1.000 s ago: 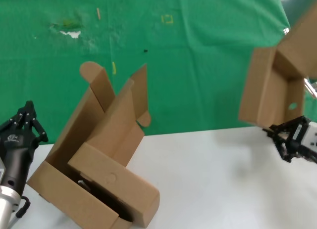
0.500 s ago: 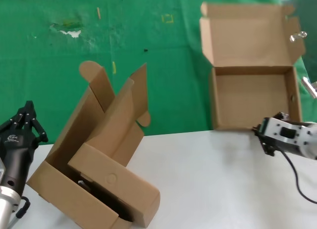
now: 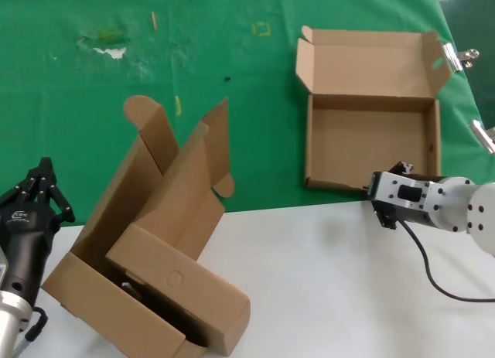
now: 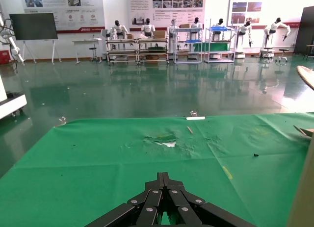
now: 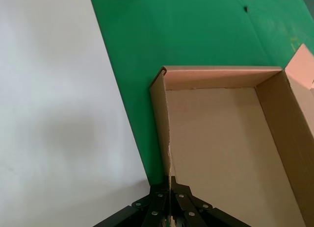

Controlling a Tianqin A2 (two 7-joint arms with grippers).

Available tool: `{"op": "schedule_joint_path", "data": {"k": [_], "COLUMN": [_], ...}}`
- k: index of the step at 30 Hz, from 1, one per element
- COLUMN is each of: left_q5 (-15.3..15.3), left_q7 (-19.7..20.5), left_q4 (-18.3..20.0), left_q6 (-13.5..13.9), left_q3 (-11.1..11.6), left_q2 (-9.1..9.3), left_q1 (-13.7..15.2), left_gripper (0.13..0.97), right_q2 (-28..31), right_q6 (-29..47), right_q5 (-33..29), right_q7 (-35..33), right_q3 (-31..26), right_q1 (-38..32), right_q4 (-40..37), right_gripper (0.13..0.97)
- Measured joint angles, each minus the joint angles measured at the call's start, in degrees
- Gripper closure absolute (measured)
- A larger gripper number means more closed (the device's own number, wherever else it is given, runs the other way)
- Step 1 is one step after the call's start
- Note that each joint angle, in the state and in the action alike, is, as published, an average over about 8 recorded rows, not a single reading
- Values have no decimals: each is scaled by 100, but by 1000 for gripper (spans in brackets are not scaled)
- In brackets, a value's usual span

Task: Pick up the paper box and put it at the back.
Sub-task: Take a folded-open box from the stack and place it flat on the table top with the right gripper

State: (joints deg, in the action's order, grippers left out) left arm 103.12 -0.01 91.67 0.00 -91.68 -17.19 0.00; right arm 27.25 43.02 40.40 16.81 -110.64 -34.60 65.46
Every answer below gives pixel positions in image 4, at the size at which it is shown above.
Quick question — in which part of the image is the yellow tape strip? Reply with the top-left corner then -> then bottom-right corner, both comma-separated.
222,166 -> 234,180

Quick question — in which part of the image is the white wheeled machine base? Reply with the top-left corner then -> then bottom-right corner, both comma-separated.
0,72 -> 28,120

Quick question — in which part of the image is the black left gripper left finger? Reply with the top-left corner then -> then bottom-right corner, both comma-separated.
84,172 -> 165,227

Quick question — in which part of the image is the white metal shelf rack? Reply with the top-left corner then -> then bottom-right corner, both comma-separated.
204,19 -> 236,64
173,27 -> 203,64

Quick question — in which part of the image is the green tablecloth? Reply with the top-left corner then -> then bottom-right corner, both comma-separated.
0,111 -> 314,227

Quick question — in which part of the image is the wall poster with dark photos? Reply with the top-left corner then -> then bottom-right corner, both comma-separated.
227,0 -> 301,29

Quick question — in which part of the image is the wall poster with photo row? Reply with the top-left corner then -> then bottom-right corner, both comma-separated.
126,0 -> 206,32

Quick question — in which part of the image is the wall poster with red band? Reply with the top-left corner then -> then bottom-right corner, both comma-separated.
20,0 -> 106,34

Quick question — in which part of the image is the large cardboard carton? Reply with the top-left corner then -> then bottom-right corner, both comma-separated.
286,65 -> 314,227

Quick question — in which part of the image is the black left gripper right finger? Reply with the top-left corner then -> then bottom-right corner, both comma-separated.
163,172 -> 256,227

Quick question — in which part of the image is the black round stool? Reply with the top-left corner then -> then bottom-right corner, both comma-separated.
275,48 -> 290,64
88,47 -> 98,63

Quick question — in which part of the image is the metal pipe shelf rack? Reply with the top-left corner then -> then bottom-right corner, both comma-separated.
105,37 -> 140,66
137,37 -> 170,66

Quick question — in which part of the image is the black display on stand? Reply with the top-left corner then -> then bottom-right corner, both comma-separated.
9,13 -> 62,65

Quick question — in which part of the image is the red box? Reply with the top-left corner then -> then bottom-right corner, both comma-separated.
0,50 -> 12,65

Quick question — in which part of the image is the white standing table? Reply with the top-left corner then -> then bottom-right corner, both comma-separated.
72,37 -> 103,65

